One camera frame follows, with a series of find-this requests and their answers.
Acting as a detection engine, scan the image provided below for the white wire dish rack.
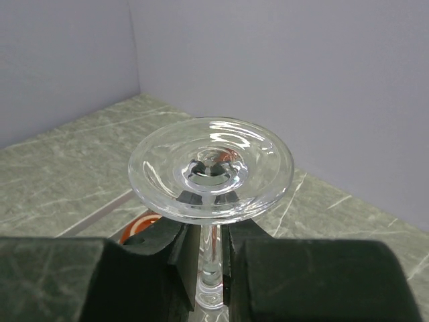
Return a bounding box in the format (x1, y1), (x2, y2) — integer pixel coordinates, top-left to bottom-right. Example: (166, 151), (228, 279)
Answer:
(56, 189), (135, 237)

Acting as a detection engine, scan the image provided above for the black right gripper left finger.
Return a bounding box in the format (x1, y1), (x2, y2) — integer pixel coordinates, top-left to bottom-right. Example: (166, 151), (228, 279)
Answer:
(1, 221), (200, 321)

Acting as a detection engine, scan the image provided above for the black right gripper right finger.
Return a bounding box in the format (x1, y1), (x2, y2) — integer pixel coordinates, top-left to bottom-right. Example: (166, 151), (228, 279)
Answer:
(222, 220), (422, 321)

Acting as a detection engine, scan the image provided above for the orange ceramic mug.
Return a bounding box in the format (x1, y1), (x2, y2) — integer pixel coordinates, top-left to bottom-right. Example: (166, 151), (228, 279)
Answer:
(119, 210), (162, 244)

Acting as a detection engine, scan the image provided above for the clear wine glass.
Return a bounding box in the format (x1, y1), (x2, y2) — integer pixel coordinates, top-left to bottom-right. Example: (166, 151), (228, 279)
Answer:
(128, 117), (294, 310)

